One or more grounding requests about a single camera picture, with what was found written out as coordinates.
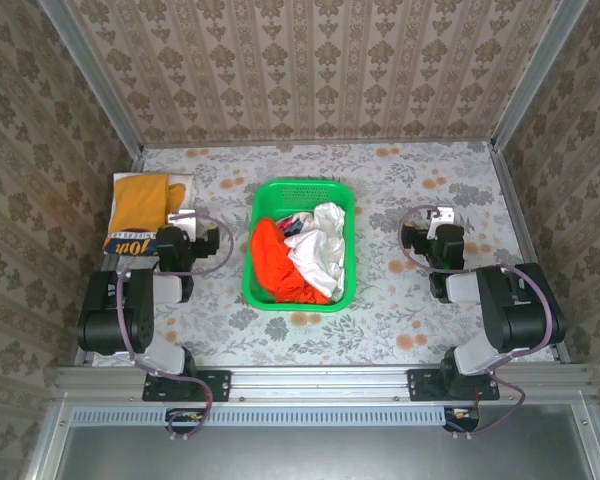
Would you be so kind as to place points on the orange t-shirt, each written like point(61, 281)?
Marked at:
point(270, 265)

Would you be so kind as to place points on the green plastic basket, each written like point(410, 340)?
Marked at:
point(300, 192)

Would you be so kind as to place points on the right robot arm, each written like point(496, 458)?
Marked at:
point(520, 315)

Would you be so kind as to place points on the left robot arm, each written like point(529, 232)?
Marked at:
point(105, 310)

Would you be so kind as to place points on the folded yellow shirt stack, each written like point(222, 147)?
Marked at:
point(187, 182)

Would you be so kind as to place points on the floral tablecloth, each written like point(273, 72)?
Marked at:
point(405, 175)

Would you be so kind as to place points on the folded yellow t-shirt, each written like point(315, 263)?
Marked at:
point(140, 200)

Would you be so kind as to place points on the red and blue patterned t-shirt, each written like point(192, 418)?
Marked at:
point(294, 225)

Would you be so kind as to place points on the crumpled white t-shirt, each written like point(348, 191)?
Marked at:
point(315, 250)

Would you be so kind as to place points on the black wiring connector box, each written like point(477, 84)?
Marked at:
point(462, 420)
point(185, 420)

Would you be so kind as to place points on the grey sheet metal panel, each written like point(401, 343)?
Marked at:
point(320, 452)

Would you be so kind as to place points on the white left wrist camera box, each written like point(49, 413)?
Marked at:
point(184, 221)

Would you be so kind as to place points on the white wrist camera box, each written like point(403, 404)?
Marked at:
point(184, 221)
point(442, 216)

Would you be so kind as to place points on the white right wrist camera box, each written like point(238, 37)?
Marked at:
point(442, 216)

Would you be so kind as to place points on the aluminium side rail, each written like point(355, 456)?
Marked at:
point(517, 225)
point(130, 167)

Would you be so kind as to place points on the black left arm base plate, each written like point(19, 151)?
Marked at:
point(215, 385)

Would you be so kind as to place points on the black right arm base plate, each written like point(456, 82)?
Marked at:
point(422, 385)

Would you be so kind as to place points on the aluminium mounting rail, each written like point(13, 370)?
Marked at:
point(320, 382)

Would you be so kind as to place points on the aluminium frame post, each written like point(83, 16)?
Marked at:
point(535, 75)

